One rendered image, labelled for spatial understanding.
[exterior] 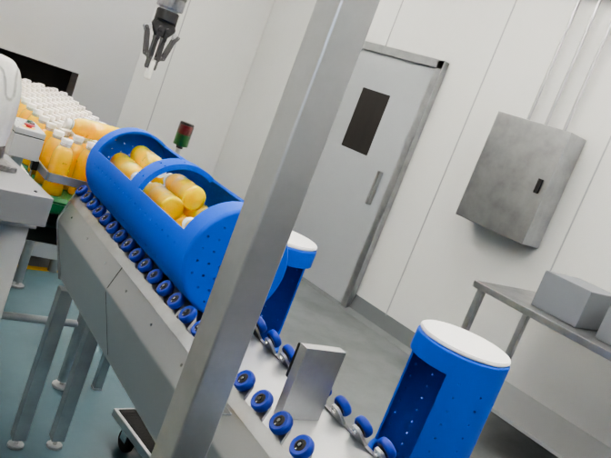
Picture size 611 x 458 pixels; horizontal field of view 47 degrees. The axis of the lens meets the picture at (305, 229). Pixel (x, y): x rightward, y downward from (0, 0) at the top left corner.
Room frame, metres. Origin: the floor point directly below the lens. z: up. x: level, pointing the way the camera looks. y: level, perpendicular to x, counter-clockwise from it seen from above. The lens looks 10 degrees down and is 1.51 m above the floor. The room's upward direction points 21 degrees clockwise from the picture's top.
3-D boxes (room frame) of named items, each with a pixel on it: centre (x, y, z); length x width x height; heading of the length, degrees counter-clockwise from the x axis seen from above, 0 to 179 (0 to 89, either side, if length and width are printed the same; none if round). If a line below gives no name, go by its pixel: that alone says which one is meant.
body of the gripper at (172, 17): (2.35, 0.68, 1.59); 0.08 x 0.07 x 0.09; 127
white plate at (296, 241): (2.52, 0.07, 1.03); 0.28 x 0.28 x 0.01
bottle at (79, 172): (2.50, 0.83, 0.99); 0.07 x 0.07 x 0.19
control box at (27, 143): (2.38, 1.04, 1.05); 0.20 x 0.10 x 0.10; 37
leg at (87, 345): (2.37, 0.58, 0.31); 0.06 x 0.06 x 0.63; 37
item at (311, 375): (1.32, -0.11, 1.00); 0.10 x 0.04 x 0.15; 127
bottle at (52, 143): (2.49, 0.96, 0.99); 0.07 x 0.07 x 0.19
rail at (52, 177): (2.45, 0.73, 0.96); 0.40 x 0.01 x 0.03; 127
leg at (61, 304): (2.29, 0.70, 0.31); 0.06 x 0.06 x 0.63; 37
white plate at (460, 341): (1.98, -0.56, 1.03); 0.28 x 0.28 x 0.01
